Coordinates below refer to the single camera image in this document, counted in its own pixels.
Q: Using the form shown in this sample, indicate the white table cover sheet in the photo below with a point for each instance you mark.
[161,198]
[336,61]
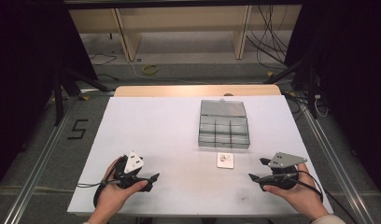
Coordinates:
[166,149]

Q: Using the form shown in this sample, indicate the aluminium floor rail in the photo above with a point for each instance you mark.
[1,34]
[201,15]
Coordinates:
[338,161]
[42,161]

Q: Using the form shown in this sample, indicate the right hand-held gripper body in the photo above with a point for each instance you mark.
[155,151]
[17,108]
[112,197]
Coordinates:
[285,160]

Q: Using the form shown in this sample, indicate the person's right hand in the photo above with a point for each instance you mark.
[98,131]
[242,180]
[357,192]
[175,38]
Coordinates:
[303,196]

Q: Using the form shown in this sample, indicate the light wooden bench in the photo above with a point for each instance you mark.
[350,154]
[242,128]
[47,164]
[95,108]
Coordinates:
[185,21]

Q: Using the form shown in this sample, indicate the dark curtain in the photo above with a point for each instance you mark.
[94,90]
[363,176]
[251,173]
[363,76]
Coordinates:
[26,77]
[350,77]

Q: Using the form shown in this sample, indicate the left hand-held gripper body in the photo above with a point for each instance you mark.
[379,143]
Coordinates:
[133,162]

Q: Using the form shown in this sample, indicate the person's left hand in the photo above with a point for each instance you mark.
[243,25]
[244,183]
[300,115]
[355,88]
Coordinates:
[110,199]

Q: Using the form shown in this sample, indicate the black metal stand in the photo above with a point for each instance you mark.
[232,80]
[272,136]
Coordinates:
[67,90]
[303,77]

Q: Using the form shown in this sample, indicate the yellow tape roll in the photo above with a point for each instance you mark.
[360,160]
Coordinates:
[150,69]

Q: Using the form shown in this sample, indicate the clear plastic compartment box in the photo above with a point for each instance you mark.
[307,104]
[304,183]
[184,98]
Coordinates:
[223,129]

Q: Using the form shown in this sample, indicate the small white packet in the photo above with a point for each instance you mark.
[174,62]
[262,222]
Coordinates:
[226,161]

